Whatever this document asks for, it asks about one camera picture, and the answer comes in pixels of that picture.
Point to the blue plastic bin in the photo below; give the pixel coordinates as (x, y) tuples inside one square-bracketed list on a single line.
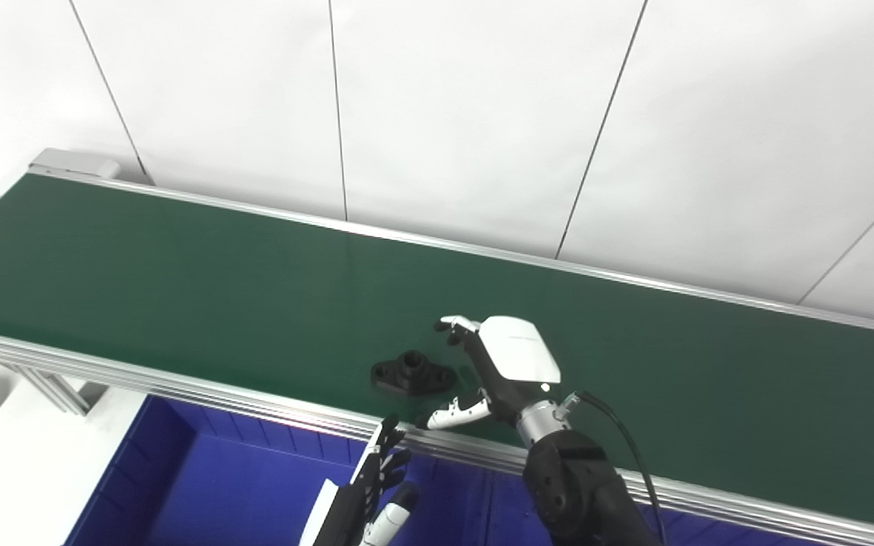
[(507, 509), (217, 485)]

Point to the aluminium conveyor support leg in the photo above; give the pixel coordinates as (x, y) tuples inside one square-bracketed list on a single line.
[(54, 388)]

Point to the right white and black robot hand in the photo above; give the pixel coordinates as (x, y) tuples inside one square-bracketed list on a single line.
[(517, 356)]

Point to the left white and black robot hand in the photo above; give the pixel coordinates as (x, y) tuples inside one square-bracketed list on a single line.
[(357, 512)]

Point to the black flanged machine part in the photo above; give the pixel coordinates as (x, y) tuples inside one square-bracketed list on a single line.
[(413, 373)]

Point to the green conveyor belt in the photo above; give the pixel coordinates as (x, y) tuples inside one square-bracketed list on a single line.
[(179, 388), (217, 288)]

